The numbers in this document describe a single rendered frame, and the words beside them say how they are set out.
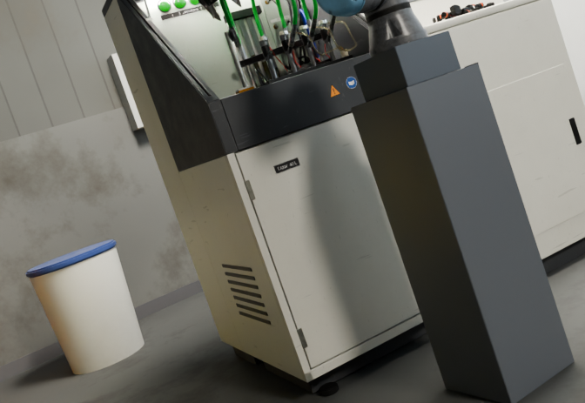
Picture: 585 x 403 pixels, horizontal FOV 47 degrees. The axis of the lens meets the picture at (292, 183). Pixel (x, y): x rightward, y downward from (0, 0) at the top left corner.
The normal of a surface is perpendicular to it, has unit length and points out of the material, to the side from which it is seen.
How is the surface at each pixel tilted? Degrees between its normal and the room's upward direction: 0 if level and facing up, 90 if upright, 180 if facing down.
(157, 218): 90
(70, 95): 90
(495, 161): 90
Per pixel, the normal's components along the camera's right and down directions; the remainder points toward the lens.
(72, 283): 0.18, 0.07
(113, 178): 0.47, -0.10
